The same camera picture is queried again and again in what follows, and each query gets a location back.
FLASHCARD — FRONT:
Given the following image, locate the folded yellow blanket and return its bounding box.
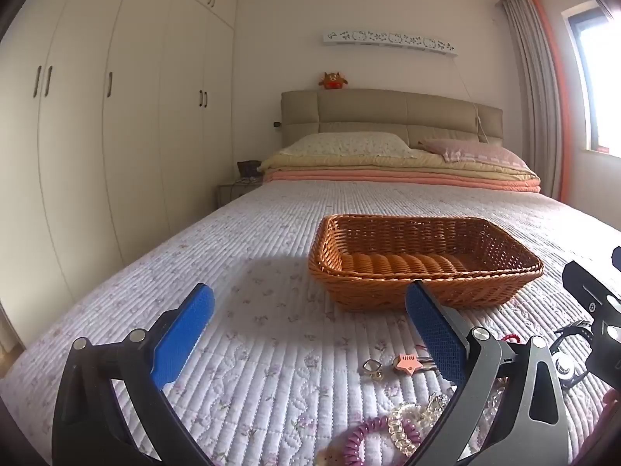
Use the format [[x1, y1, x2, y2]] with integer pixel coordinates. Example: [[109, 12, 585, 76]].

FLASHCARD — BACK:
[[259, 150, 539, 180]]

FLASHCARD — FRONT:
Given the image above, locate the purple spiral hair tie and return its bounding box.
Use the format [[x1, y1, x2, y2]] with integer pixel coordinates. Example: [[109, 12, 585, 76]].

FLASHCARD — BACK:
[[340, 415, 423, 466]]

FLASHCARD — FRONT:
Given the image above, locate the brown wicker basket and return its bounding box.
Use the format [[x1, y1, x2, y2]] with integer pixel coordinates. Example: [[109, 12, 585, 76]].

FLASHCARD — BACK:
[[308, 214, 544, 312]]

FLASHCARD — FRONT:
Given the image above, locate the beige padded headboard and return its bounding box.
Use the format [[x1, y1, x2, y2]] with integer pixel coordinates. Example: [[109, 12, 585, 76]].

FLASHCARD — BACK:
[[280, 88, 504, 151]]

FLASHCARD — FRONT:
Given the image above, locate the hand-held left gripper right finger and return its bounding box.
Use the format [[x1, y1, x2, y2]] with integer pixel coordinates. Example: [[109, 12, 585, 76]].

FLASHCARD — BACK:
[[402, 279, 583, 466]]

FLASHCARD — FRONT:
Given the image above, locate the pink pillow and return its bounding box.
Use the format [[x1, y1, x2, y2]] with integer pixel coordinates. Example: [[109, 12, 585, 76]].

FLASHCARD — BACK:
[[418, 138, 527, 166]]

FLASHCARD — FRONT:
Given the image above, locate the pink star key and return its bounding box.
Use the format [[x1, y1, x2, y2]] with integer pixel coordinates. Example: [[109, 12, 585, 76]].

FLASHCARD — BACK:
[[393, 353, 437, 374]]

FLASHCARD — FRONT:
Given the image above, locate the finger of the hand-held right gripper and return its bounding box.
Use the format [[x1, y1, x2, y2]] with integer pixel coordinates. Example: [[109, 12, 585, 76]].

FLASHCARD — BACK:
[[562, 261, 621, 322], [585, 318, 621, 392]]

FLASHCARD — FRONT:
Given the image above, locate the floral cream pillow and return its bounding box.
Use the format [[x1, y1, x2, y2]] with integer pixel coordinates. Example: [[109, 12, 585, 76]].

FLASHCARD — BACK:
[[279, 132, 430, 160]]

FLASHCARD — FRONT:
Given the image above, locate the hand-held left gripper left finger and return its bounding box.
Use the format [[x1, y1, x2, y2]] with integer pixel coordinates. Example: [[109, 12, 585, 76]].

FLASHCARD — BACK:
[[51, 282, 217, 466]]

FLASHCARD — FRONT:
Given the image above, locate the folded salmon pink blanket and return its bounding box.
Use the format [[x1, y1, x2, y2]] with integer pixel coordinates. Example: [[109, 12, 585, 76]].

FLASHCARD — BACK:
[[262, 170, 541, 194]]

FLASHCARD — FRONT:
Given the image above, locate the white carved wall shelf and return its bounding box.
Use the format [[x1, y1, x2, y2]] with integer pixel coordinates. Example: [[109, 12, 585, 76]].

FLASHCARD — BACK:
[[323, 30, 459, 56]]

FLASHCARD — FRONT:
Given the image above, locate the dark box on nightstand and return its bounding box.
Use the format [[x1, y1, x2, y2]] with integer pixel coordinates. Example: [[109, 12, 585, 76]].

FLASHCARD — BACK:
[[237, 160, 263, 185]]

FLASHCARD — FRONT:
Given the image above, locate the grey nightstand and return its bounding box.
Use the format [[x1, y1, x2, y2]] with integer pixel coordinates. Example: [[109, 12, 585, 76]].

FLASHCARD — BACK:
[[216, 182, 263, 207]]

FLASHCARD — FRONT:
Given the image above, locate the thin hanging pull cord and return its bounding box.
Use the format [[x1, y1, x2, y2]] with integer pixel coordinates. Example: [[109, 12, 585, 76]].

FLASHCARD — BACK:
[[453, 56, 488, 144]]

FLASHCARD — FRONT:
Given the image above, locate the clear bead bracelet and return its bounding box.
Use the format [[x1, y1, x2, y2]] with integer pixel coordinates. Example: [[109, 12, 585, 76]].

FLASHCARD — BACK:
[[385, 403, 452, 454]]

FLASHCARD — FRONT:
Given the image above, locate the window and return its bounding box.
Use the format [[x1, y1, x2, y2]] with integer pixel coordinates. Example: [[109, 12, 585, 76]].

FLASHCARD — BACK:
[[563, 2, 621, 158]]

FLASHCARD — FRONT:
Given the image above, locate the quilted floral bedspread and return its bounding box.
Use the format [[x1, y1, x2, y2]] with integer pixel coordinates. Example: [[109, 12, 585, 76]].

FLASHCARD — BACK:
[[0, 179, 621, 466]]

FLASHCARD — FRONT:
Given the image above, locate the orange curtain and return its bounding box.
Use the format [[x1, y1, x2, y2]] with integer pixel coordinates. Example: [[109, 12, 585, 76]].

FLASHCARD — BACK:
[[526, 0, 574, 205]]

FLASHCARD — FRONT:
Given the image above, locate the crystal bead bracelet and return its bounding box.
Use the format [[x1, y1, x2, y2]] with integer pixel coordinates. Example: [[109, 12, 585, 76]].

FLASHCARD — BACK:
[[421, 388, 505, 428]]

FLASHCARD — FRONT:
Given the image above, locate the white built-in wardrobe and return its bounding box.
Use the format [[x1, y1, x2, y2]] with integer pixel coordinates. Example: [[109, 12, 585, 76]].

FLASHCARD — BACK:
[[0, 0, 238, 350]]

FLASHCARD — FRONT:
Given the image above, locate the grey curtain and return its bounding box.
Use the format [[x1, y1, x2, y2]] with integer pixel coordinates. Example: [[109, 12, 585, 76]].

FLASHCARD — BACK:
[[502, 0, 566, 202]]

